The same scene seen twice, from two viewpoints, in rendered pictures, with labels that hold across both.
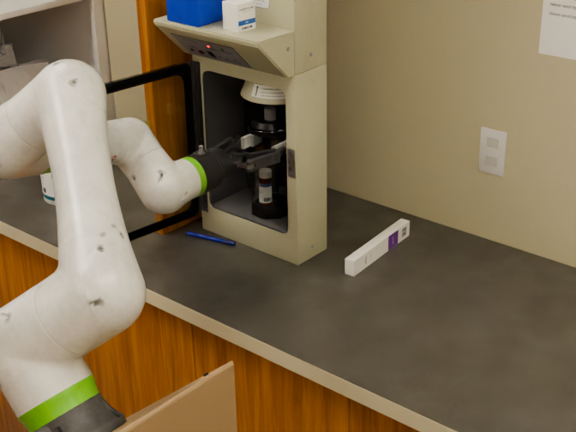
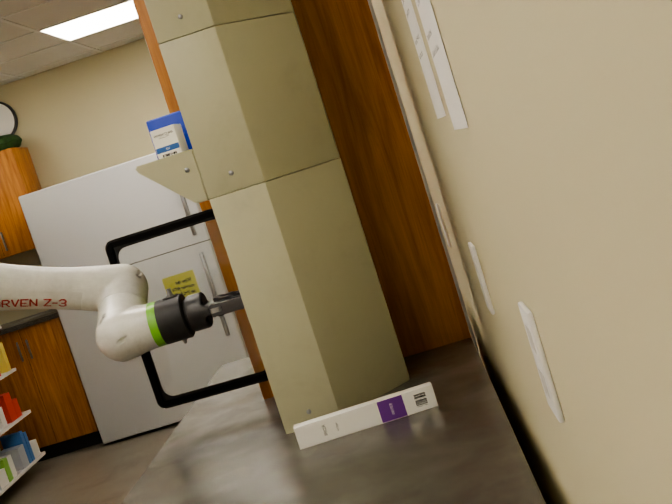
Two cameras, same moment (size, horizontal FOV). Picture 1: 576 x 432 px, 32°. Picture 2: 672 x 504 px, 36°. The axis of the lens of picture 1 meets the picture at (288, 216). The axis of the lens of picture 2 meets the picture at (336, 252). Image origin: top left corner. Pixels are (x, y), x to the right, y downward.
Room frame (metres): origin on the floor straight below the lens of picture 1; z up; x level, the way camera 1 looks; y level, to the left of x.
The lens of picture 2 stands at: (1.10, -1.69, 1.42)
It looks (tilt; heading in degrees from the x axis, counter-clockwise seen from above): 5 degrees down; 53
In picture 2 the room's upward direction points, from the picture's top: 18 degrees counter-clockwise
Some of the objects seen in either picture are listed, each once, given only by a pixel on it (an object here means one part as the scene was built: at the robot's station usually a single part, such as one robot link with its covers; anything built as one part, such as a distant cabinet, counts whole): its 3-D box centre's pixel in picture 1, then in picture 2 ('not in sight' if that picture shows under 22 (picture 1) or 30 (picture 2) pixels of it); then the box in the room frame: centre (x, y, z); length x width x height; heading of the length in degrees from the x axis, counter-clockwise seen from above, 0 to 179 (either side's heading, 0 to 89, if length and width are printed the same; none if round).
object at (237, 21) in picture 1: (238, 15); (170, 142); (2.12, 0.10, 1.54); 0.05 x 0.05 x 0.06; 43
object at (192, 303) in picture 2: (224, 162); (210, 307); (2.12, 0.14, 1.20); 0.09 x 0.08 x 0.07; 139
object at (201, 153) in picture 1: (201, 171); (175, 316); (2.06, 0.19, 1.20); 0.09 x 0.06 x 0.12; 49
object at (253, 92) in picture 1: (277, 81); not in sight; (2.26, 0.02, 1.34); 0.18 x 0.18 x 0.05
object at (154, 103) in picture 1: (142, 157); (193, 308); (2.18, 0.34, 1.19); 0.30 x 0.01 x 0.40; 132
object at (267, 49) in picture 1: (222, 46); (187, 180); (2.16, 0.14, 1.46); 0.32 x 0.11 x 0.10; 49
